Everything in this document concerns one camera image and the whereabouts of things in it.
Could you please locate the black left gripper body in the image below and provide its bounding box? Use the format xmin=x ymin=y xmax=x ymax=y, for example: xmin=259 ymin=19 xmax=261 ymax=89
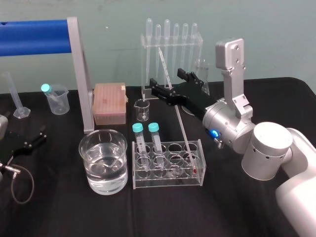
xmin=0 ymin=130 xmax=20 ymax=164

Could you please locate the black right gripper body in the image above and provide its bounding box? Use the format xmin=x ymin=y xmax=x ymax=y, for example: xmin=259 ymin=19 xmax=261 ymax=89
xmin=168 ymin=82 xmax=216 ymax=119

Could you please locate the small glass beaker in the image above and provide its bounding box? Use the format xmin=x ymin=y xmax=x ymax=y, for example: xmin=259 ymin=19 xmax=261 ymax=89
xmin=133 ymin=99 xmax=151 ymax=122

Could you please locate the clear plastic beaker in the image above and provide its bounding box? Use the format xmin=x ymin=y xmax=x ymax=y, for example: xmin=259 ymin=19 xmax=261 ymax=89
xmin=45 ymin=83 xmax=71 ymax=115

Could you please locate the glass thermometer red bulb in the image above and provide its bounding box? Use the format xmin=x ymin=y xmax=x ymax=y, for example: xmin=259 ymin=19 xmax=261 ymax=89
xmin=158 ymin=47 xmax=198 ymax=174

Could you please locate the teal capped centrifuge tube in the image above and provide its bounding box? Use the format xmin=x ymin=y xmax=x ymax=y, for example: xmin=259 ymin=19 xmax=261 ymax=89
xmin=131 ymin=123 xmax=150 ymax=173
xmin=148 ymin=122 xmax=166 ymax=171

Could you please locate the large glass beaker with water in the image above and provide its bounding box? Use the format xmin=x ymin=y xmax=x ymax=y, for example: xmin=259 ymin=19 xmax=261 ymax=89
xmin=78 ymin=129 xmax=129 ymax=196

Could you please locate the clear acrylic test tube rack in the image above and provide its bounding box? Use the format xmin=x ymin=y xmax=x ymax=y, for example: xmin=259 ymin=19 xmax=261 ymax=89
xmin=130 ymin=140 xmax=206 ymax=191

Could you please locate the clear glass conical flask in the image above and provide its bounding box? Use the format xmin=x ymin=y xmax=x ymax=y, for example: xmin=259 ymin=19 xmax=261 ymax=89
xmin=195 ymin=58 xmax=211 ymax=96

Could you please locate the clear acrylic pipette stand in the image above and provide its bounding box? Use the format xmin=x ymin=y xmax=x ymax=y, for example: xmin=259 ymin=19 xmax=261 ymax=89
xmin=140 ymin=33 xmax=204 ymax=100

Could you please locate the clear plastic graduated cylinder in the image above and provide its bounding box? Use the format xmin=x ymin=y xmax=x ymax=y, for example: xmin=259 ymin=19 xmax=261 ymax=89
xmin=0 ymin=71 xmax=32 ymax=119

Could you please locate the clear plastic pipette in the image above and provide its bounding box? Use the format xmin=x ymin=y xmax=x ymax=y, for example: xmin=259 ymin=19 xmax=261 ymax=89
xmin=155 ymin=23 xmax=162 ymax=78
xmin=182 ymin=22 xmax=190 ymax=74
xmin=163 ymin=19 xmax=171 ymax=76
xmin=144 ymin=17 xmax=154 ymax=84
xmin=189 ymin=22 xmax=198 ymax=74
xmin=172 ymin=23 xmax=180 ymax=76

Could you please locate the pink pipette tip box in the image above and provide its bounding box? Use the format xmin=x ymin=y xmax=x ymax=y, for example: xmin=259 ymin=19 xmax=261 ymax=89
xmin=92 ymin=82 xmax=128 ymax=125

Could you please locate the black table cloth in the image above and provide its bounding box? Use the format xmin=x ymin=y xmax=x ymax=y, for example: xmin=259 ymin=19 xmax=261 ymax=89
xmin=0 ymin=77 xmax=316 ymax=237

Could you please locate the blue cylinder bar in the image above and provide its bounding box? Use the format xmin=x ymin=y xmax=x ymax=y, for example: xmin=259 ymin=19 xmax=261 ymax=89
xmin=0 ymin=19 xmax=75 ymax=57

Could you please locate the thin dark cable silver plug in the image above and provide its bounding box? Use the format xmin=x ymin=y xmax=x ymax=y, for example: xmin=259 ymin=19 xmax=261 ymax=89
xmin=0 ymin=161 xmax=35 ymax=204

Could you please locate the grey stand post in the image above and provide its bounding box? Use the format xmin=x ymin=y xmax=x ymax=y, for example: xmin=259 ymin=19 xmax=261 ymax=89
xmin=66 ymin=16 xmax=96 ymax=132

